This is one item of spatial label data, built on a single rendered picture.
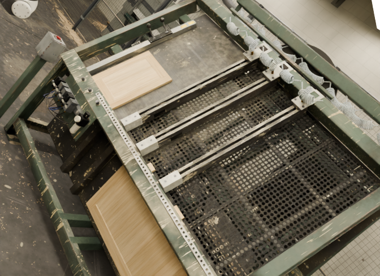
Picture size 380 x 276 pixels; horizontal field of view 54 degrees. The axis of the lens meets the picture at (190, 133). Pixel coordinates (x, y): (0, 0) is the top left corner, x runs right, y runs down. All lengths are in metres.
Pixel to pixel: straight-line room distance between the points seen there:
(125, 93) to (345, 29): 5.75
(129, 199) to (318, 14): 6.32
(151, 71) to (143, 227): 1.13
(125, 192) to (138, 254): 0.42
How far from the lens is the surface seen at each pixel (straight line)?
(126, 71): 2.87
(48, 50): 2.94
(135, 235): 2.52
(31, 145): 3.13
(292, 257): 2.06
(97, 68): 2.93
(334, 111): 2.52
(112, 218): 2.66
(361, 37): 7.72
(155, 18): 3.24
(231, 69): 2.70
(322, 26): 7.98
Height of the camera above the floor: 1.72
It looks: 13 degrees down
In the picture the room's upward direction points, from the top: 45 degrees clockwise
